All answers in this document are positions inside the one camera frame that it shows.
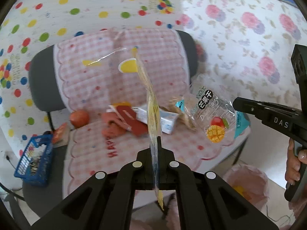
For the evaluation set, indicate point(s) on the dried mango snack packet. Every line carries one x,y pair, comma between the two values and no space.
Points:
215,115

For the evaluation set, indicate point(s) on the pink checked cloth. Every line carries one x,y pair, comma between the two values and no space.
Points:
91,76

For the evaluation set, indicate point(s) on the floral backdrop cloth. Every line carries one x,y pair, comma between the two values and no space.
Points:
239,33

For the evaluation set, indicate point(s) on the person's right hand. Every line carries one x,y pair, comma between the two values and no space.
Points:
293,163

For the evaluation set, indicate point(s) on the grey office chair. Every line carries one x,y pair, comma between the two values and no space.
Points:
40,83

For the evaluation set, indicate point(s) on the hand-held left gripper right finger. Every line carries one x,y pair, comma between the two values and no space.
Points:
166,159

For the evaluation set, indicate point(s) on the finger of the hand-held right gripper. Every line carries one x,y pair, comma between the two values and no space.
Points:
249,109

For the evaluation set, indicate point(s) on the red apple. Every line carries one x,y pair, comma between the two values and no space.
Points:
79,118

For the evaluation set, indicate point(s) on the person's right forearm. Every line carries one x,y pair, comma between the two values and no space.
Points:
298,207

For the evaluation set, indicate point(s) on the pink trash bin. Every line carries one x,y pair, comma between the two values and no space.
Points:
251,184

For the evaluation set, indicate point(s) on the white carton box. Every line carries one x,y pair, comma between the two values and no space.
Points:
168,122

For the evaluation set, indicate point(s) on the pink red crumpled wrapper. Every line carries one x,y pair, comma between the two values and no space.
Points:
111,127

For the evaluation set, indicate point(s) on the orange brown packet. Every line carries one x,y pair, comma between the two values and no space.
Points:
60,134

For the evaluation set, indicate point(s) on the blue plastic basket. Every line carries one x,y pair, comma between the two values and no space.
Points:
33,160

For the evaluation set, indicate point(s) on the clear yellow plastic wrapper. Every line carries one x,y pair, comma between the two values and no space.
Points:
151,105

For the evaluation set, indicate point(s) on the polka dot backdrop cloth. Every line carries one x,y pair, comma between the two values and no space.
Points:
48,9

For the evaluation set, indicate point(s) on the red snack wrapper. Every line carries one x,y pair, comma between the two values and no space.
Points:
130,121

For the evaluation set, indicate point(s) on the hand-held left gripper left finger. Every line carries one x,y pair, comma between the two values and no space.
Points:
144,159

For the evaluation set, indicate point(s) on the brown crumpled wrapper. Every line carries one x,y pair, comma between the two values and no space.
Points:
186,121

